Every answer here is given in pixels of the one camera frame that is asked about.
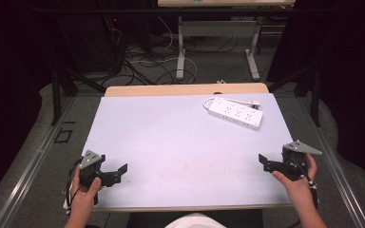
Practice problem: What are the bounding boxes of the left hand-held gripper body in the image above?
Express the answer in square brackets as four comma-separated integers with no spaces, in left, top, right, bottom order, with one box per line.
[78,149,109,205]

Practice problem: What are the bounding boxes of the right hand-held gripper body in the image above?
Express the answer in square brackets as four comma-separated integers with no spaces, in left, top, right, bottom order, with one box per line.
[280,140,323,182]

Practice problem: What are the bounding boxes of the person's right hand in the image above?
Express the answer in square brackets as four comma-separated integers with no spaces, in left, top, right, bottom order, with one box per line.
[271,154,318,212]

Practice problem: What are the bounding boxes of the person's left hand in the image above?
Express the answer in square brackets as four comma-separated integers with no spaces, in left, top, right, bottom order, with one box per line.
[67,175,104,220]

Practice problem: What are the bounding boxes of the square floor socket plate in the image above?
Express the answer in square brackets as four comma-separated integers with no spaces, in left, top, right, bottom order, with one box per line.
[53,128,74,144]

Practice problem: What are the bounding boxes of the person's dark pants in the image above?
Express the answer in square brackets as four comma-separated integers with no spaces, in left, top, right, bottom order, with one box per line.
[125,209,264,228]

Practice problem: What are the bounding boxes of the white power strip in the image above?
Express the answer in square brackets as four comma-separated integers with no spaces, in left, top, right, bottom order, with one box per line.
[207,97,264,130]

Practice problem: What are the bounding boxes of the pale table mat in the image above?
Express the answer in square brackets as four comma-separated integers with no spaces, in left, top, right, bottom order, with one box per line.
[81,92,295,211]

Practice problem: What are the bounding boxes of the black metal stand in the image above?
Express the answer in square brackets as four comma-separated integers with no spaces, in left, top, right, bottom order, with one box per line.
[267,61,323,128]
[50,60,107,126]

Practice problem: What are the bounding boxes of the wooden table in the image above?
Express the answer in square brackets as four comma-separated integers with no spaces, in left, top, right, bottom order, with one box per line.
[81,82,295,213]

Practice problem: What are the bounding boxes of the dark equipment cabinet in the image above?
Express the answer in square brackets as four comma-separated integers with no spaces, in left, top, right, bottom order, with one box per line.
[55,13,126,75]

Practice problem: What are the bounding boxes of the white-framed desk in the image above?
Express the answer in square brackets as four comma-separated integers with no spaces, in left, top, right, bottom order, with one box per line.
[157,0,297,82]

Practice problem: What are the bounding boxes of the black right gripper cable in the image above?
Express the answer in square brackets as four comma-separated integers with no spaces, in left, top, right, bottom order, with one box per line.
[288,157,319,211]

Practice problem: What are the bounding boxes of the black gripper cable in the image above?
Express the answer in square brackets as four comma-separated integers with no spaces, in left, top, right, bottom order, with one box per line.
[288,157,319,211]
[65,157,84,215]

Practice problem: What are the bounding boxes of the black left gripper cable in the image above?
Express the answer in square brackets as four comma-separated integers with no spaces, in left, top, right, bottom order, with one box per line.
[65,157,84,215]

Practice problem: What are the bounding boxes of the aluminium floor rail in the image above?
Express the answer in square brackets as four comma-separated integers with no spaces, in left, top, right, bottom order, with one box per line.
[298,94,365,228]
[0,94,78,228]

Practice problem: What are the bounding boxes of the white power strip cable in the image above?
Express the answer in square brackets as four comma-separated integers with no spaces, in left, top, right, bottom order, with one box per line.
[202,97,261,110]

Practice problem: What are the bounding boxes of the tangle of black floor cables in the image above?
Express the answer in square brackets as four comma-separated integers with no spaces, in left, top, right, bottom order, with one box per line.
[103,17,240,86]

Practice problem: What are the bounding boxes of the white floor cable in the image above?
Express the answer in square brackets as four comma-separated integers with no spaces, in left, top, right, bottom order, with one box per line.
[128,16,199,85]

